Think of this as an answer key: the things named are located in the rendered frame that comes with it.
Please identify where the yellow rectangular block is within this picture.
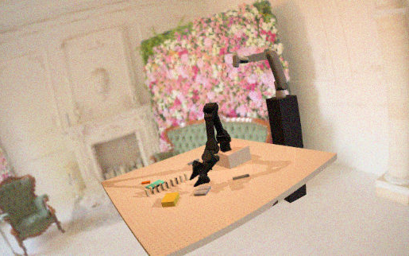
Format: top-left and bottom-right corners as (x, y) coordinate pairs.
(161, 192), (180, 208)

